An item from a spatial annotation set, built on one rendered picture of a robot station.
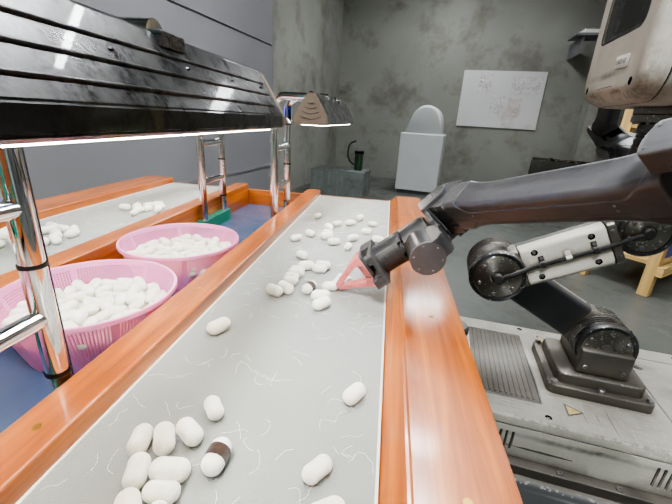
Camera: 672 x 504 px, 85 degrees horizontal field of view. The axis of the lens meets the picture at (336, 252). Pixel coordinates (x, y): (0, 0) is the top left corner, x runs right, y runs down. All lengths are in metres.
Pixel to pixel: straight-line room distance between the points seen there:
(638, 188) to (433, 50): 7.15
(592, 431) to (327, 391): 0.66
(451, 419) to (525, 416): 0.53
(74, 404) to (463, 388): 0.43
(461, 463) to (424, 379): 0.12
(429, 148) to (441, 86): 1.80
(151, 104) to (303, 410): 0.34
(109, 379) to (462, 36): 7.33
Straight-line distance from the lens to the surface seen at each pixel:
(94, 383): 0.51
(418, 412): 0.44
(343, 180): 5.26
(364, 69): 7.63
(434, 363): 0.52
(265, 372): 0.52
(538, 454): 1.02
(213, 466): 0.40
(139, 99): 0.27
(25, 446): 0.47
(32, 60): 0.23
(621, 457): 1.05
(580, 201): 0.46
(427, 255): 0.59
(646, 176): 0.41
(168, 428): 0.44
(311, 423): 0.45
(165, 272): 0.78
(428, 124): 5.92
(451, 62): 7.46
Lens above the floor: 1.06
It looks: 20 degrees down
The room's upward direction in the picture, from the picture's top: 3 degrees clockwise
